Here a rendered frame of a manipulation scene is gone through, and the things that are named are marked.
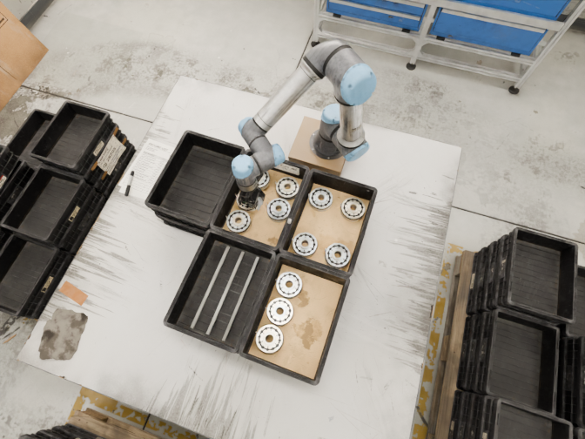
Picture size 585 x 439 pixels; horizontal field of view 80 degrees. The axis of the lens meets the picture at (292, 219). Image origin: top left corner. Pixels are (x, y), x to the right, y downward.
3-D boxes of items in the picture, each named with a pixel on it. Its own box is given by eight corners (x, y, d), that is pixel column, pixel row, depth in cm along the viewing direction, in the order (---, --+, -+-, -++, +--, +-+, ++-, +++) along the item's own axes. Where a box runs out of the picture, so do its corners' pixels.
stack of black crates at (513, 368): (464, 315, 202) (495, 307, 170) (518, 332, 198) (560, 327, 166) (453, 388, 188) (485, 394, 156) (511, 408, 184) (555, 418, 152)
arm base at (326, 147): (315, 128, 174) (318, 115, 165) (346, 133, 174) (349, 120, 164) (311, 153, 168) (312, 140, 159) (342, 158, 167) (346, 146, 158)
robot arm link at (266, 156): (271, 131, 126) (244, 144, 125) (286, 153, 123) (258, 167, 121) (272, 143, 134) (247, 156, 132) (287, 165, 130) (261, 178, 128)
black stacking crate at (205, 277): (214, 237, 151) (208, 228, 141) (279, 260, 147) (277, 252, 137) (172, 327, 138) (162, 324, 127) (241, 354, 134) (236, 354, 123)
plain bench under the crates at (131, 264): (209, 144, 265) (180, 74, 200) (419, 203, 244) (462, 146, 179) (103, 359, 209) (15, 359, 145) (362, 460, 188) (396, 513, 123)
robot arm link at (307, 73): (325, 16, 110) (228, 126, 129) (344, 38, 107) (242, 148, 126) (339, 34, 120) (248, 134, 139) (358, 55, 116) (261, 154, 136)
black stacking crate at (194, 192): (193, 144, 169) (186, 130, 159) (249, 162, 165) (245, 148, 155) (154, 215, 156) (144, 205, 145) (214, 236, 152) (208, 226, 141)
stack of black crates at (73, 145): (104, 143, 250) (65, 99, 208) (142, 153, 246) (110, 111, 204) (74, 190, 236) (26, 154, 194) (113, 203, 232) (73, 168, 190)
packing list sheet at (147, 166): (145, 138, 185) (144, 137, 184) (184, 149, 181) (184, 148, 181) (115, 191, 173) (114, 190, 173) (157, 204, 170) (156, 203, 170)
